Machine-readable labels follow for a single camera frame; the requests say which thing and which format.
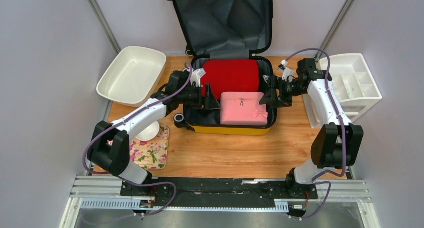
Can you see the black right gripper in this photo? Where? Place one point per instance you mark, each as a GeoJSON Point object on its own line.
{"type": "Point", "coordinates": [269, 96]}

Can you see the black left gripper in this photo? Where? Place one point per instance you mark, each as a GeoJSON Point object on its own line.
{"type": "Point", "coordinates": [211, 103]}

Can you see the pink jewelry box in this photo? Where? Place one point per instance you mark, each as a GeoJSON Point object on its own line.
{"type": "Point", "coordinates": [243, 108]}

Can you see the red garment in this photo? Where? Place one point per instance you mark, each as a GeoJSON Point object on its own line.
{"type": "Point", "coordinates": [230, 76]}

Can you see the yellow cartoon hard-shell suitcase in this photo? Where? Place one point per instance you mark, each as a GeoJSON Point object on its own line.
{"type": "Point", "coordinates": [227, 30]}

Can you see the white rectangular basin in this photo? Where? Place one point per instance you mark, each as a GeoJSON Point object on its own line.
{"type": "Point", "coordinates": [132, 76]}

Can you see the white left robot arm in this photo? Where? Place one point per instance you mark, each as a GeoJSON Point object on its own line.
{"type": "Point", "coordinates": [110, 144]}

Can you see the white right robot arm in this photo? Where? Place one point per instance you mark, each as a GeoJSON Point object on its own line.
{"type": "Point", "coordinates": [338, 142]}

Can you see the white small bowl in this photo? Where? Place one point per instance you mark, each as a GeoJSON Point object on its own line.
{"type": "Point", "coordinates": [149, 132]}

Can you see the floral tray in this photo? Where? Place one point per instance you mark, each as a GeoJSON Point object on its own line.
{"type": "Point", "coordinates": [152, 154]}

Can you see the white drawer organizer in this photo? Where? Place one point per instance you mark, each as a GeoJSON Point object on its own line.
{"type": "Point", "coordinates": [354, 85]}

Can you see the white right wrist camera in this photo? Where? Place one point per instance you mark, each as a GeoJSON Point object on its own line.
{"type": "Point", "coordinates": [287, 73]}

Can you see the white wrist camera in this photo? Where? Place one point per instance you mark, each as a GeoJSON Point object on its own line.
{"type": "Point", "coordinates": [287, 73]}
{"type": "Point", "coordinates": [196, 77]}

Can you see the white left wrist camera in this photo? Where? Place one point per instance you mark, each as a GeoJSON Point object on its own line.
{"type": "Point", "coordinates": [196, 77]}

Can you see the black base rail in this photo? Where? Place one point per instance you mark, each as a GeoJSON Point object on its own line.
{"type": "Point", "coordinates": [220, 192]}

